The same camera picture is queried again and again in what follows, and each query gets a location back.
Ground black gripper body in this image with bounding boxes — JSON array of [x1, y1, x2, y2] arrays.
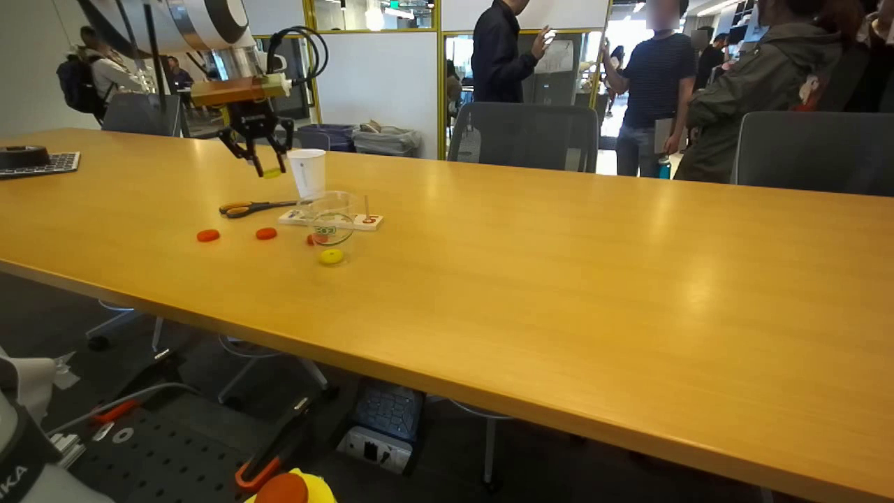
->
[[220, 99, 293, 142]]

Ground white paper cup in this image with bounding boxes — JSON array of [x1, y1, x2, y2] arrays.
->
[[286, 146, 331, 201]]

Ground grey office chair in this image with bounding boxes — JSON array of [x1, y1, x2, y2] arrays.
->
[[99, 90, 187, 139], [448, 99, 602, 176], [729, 107, 894, 198]]

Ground wooden number puzzle board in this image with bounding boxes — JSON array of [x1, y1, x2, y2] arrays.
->
[[276, 205, 385, 234]]

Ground person with black backpack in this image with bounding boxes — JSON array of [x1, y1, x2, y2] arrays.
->
[[54, 25, 152, 128]]

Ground grey keyboard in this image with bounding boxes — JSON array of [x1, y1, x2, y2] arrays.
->
[[0, 150, 83, 181]]

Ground black device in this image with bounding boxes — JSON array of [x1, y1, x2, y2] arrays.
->
[[0, 146, 55, 170]]

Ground person in black jacket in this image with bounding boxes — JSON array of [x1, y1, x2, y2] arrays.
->
[[469, 0, 554, 107]]

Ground black orange bar clamp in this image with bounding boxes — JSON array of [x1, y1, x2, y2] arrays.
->
[[231, 392, 318, 498]]

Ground white power strip box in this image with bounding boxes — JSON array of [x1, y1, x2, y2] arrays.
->
[[336, 423, 416, 475]]

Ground yellow emergency stop red button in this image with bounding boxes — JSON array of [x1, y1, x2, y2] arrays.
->
[[245, 463, 342, 503]]

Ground grey table leg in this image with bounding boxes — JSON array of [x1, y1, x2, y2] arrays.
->
[[482, 414, 501, 486]]

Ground person in dark t-shirt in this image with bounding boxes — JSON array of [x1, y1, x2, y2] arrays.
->
[[610, 0, 702, 180]]

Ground person in green jacket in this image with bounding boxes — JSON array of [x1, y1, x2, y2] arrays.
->
[[677, 0, 856, 185]]

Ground yellow orange handled scissors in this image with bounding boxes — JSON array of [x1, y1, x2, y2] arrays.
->
[[218, 195, 306, 222]]

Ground black cable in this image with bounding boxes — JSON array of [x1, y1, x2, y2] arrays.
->
[[262, 23, 333, 90]]

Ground yellow partition post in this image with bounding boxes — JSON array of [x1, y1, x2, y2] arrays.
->
[[431, 25, 449, 163]]

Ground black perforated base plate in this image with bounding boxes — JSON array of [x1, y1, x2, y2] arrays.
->
[[54, 387, 282, 503]]

